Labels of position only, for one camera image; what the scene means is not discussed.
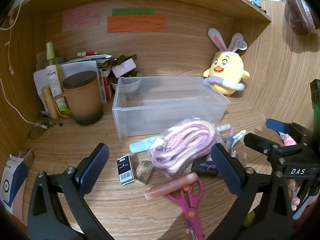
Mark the white and blue carton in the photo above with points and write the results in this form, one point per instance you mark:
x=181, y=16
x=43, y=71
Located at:
x=13, y=187

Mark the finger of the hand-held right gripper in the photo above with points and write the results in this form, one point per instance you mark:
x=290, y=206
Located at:
x=260, y=143
x=277, y=125

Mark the pink translucent tube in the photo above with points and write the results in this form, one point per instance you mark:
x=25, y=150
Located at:
x=170, y=186

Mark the white bowl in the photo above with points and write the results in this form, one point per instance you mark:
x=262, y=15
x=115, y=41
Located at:
x=132, y=83

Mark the clear plastic drawer box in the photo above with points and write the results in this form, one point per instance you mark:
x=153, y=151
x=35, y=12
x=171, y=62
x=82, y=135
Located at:
x=175, y=100

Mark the clear plastic wrapper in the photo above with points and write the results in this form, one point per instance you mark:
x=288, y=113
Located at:
x=27, y=156

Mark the stack of white papers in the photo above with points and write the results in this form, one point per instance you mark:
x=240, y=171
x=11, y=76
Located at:
x=80, y=66

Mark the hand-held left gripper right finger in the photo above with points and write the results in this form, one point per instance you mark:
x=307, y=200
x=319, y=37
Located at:
x=225, y=165

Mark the red and white marker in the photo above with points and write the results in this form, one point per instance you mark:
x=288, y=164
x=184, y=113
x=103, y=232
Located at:
x=87, y=53

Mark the small black box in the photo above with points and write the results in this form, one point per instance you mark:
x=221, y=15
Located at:
x=125, y=170

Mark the red and white packet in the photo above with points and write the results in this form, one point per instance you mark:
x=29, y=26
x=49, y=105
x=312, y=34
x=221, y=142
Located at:
x=106, y=90

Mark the pink paper note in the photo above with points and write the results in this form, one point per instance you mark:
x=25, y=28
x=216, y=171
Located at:
x=80, y=17

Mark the brown mug with lid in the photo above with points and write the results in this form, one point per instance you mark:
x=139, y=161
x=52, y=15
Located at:
x=85, y=100

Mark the brown round object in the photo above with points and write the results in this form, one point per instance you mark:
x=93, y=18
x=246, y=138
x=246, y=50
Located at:
x=297, y=12

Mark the mint green highlighter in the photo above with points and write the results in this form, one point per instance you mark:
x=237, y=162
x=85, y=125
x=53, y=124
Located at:
x=140, y=146

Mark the black eraser with lettering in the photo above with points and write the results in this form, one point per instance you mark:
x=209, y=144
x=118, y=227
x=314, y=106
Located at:
x=203, y=167

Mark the yellow chick plush toy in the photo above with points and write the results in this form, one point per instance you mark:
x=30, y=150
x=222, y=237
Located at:
x=227, y=67

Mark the white marker pen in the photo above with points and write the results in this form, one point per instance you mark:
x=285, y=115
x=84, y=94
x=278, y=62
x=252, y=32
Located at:
x=239, y=135

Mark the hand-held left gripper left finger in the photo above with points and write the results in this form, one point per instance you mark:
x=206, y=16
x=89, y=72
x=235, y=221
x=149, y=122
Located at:
x=96, y=160

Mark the person's right hand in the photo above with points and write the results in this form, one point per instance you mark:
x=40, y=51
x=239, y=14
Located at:
x=294, y=195

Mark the small clear brown packet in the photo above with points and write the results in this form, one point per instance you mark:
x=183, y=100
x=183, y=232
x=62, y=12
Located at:
x=143, y=172

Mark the pink scissors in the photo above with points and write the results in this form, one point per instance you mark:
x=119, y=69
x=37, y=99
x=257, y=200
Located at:
x=191, y=213

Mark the green spray bottle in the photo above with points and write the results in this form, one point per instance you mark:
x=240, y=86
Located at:
x=53, y=75

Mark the orange paper note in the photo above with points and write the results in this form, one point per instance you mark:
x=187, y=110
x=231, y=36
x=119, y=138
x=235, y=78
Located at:
x=136, y=24

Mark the green paper note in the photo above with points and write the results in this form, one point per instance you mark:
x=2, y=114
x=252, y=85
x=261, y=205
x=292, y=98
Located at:
x=132, y=12

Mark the small white cardboard box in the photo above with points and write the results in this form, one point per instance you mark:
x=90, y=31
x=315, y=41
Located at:
x=123, y=67

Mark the pink pen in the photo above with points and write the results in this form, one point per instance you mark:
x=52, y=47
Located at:
x=231, y=132

